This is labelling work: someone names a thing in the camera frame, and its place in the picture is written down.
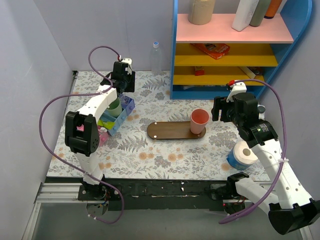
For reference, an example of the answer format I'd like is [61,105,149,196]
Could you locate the pink plastic cup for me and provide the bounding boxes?
[190,108,210,134]

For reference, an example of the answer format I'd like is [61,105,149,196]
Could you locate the green plastic cup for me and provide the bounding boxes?
[106,98,123,118]

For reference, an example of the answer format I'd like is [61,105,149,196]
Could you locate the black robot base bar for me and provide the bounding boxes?
[77,177,258,212]

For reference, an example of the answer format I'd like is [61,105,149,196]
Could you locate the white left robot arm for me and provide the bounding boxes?
[64,58,135,200]

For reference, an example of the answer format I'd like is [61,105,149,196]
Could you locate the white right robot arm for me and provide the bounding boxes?
[211,92,320,235]

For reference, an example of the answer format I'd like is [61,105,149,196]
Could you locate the lime green toothpaste tube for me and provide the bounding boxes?
[97,119,115,130]

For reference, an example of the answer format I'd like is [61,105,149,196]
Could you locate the oval wooden tray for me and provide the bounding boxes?
[147,121,206,140]

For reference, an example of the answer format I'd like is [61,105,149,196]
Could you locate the white bottle grey cap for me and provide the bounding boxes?
[257,104,266,120]

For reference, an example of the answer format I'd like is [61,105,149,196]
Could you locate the purple drawer box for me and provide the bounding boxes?
[119,94,135,120]

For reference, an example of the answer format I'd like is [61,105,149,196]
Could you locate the light blue drawer box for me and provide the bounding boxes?
[100,113,127,136]

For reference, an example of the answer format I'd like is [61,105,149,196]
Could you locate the red small box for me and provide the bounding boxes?
[194,66,205,76]

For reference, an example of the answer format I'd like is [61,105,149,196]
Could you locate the toilet paper roll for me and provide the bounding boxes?
[226,140,258,170]

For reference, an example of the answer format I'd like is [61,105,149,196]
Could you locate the white brown flat box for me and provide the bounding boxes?
[239,66,264,79]

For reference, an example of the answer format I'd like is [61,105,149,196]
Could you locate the clear plastic water bottle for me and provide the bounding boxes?
[150,41,162,76]

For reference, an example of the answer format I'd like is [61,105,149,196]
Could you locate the blue wooden shelf unit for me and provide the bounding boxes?
[170,0,313,100]

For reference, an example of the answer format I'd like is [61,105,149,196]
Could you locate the red orange snack box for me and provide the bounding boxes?
[191,43,231,60]

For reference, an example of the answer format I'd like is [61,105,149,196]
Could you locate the pink drawer box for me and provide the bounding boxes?
[98,126,109,147]

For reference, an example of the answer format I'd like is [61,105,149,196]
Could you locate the beige paper towel roll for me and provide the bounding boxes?
[188,0,216,25]

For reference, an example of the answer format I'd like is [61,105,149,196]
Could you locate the white tall bottle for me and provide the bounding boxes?
[231,0,259,32]

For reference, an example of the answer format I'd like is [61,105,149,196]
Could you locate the grey green bottle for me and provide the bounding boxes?
[249,0,271,27]

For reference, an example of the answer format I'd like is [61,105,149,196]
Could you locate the orange bottle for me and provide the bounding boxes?
[264,0,282,19]

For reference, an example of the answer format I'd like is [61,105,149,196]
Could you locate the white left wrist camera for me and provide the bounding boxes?
[118,58,133,75]

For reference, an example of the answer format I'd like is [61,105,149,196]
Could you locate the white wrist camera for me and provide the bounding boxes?
[118,58,133,75]
[226,80,247,103]

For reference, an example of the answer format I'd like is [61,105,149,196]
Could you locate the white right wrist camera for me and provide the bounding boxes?
[226,80,247,103]

